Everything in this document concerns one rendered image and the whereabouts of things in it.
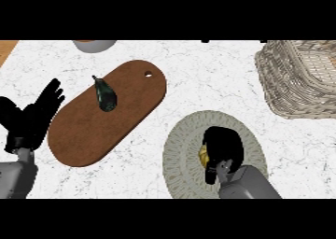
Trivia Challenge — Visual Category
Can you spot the round woven beige placemat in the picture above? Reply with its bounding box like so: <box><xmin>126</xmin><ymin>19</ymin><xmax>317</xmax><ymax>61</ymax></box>
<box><xmin>161</xmin><ymin>110</ymin><xmax>270</xmax><ymax>200</ymax></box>

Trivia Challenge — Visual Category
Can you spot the yellow squash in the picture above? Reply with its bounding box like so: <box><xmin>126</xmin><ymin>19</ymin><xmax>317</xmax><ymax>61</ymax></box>
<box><xmin>198</xmin><ymin>143</ymin><xmax>210</xmax><ymax>169</ymax></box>

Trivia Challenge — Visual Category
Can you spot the grey bowl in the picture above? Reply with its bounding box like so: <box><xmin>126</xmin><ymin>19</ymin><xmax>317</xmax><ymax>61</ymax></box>
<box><xmin>73</xmin><ymin>40</ymin><xmax>118</xmax><ymax>54</ymax></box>

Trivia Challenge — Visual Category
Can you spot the wooden surface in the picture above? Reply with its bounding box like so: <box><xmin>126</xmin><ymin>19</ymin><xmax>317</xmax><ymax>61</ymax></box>
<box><xmin>0</xmin><ymin>40</ymin><xmax>19</xmax><ymax>80</ymax></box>

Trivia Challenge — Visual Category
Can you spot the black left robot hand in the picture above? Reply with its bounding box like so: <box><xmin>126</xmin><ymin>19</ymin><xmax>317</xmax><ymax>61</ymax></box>
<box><xmin>0</xmin><ymin>77</ymin><xmax>67</xmax><ymax>154</ymax></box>

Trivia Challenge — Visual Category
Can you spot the dark green eggplant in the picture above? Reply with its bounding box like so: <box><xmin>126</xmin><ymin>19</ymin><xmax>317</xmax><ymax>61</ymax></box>
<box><xmin>92</xmin><ymin>75</ymin><xmax>118</xmax><ymax>113</ymax></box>

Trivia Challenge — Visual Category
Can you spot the woven wicker basket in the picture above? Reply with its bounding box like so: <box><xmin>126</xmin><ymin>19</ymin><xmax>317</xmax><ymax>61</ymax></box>
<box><xmin>254</xmin><ymin>40</ymin><xmax>336</xmax><ymax>120</ymax></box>

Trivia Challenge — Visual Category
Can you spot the brown wooden cutting board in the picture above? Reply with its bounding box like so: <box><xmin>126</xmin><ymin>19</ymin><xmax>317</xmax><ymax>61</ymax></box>
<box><xmin>47</xmin><ymin>59</ymin><xmax>168</xmax><ymax>168</ymax></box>

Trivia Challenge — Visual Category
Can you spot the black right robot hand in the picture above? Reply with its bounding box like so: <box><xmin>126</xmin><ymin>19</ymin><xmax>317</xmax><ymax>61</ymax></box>
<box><xmin>201</xmin><ymin>125</ymin><xmax>245</xmax><ymax>186</ymax></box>

